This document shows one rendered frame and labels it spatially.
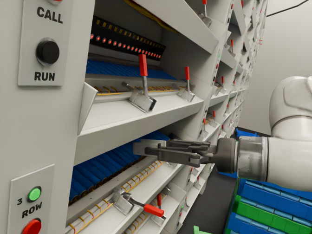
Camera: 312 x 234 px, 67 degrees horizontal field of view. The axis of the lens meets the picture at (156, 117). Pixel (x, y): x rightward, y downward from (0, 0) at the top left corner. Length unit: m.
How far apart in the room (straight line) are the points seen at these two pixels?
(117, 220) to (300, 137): 0.36
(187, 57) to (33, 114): 0.67
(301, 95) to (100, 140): 0.43
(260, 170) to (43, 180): 0.38
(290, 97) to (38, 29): 0.50
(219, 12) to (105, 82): 0.53
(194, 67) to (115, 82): 0.45
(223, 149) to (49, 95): 0.38
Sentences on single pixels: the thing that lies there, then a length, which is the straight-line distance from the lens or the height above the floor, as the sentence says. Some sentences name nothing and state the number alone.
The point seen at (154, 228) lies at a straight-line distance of 0.77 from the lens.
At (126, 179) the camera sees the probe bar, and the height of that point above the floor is 0.53.
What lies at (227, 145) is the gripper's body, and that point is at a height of 0.64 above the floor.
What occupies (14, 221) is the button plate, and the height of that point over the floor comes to 0.63.
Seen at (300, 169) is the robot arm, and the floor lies 0.64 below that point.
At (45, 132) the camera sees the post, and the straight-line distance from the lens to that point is 0.21.
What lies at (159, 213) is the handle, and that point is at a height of 0.52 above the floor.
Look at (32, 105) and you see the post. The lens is 0.20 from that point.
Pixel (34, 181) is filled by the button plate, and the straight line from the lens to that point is 0.22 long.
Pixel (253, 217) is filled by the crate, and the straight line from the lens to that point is 1.11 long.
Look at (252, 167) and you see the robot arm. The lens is 0.49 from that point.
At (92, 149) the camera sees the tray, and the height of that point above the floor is 0.66.
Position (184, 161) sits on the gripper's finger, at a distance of 0.50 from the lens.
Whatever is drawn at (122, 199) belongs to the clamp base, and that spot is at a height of 0.52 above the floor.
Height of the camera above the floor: 0.77
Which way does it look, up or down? 12 degrees down
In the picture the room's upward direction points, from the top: 11 degrees clockwise
